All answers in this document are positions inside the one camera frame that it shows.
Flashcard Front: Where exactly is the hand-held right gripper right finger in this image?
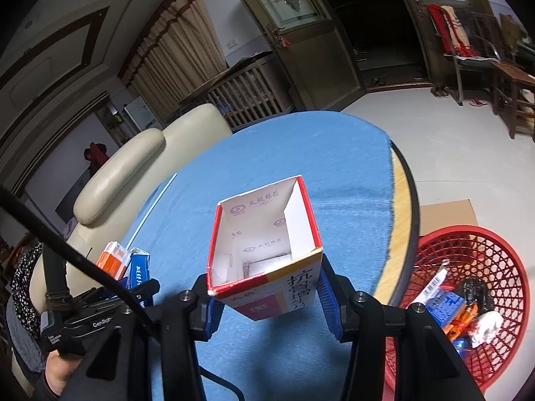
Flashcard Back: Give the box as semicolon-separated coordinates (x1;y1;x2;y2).
315;255;486;401

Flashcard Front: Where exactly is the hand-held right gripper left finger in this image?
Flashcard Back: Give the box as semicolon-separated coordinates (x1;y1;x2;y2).
73;273;226;401

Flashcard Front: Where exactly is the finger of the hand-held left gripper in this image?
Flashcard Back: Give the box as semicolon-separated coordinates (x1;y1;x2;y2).
125;278;162;308

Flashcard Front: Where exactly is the small blue box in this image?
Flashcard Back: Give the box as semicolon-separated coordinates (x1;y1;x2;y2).
127;248;151;307

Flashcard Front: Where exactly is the small orange box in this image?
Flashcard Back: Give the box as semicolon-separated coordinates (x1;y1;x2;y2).
96;241;131;280

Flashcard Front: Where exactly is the white red carton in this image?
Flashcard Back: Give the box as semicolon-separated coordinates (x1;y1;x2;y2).
207;175;324;322

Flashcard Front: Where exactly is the blue toothpaste box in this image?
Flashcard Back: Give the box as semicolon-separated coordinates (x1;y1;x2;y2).
407;259;466;328

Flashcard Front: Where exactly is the white wrapper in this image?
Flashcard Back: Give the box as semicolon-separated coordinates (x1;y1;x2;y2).
470;311;504;347

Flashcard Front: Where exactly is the red plastic mesh basket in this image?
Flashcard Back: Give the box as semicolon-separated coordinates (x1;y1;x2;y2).
382;226;526;393

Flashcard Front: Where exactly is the person's left forearm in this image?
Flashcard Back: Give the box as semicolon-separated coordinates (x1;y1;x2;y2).
5;240;51;385

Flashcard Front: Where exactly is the person's left hand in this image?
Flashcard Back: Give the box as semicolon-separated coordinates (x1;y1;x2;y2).
44;353;84;399

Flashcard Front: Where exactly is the thin white stick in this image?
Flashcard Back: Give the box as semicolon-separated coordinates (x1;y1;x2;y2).
129;173;178;248

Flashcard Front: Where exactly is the cream leather chair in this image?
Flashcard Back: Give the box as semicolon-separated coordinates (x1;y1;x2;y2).
12;104;232;385

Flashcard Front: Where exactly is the round wooden table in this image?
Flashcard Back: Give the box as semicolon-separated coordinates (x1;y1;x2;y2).
374;140;421;305

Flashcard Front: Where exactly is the orange wrapper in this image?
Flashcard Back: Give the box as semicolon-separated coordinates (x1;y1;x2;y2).
445;305;479;337

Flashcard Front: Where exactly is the blue plastic bag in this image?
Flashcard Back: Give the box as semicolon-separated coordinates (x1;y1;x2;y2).
453;336;475;360

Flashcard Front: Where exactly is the red hanging decoration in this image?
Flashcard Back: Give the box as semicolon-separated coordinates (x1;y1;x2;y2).
84;142;110;176

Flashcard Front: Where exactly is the black plastic bag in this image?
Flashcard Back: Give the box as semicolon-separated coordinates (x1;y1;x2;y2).
453;278;490;314

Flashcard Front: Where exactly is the brown cardboard sheet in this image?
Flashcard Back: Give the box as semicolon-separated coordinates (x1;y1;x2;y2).
418;199;479;239

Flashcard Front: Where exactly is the round table with blue cloth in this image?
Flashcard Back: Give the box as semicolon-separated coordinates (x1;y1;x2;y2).
119;111;396;401

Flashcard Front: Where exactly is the white standing air conditioner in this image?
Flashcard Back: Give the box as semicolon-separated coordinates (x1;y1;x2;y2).
124;96;162;134

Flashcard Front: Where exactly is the wooden slatted crib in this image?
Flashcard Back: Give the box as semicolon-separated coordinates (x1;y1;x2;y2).
180;56;293;130

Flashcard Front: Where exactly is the beige curtain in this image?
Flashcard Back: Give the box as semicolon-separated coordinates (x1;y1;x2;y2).
119;0;228;113

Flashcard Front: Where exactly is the brown door with leaf glass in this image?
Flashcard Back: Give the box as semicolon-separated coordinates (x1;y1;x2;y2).
219;0;362;111

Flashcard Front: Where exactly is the dark wooden stool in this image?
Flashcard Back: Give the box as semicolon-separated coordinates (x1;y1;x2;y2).
491;62;535;139

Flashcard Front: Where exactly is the red striped cloth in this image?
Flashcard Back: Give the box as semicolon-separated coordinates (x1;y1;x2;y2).
427;3;477;59

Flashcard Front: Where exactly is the dark wooden armchair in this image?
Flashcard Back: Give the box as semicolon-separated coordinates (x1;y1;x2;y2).
472;10;515;63

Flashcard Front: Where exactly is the black cable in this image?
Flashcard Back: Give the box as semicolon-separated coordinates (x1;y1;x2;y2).
0;186;157;337

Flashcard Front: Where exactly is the metal frame chair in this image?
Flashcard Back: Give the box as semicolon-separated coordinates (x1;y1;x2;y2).
426;4;502;105

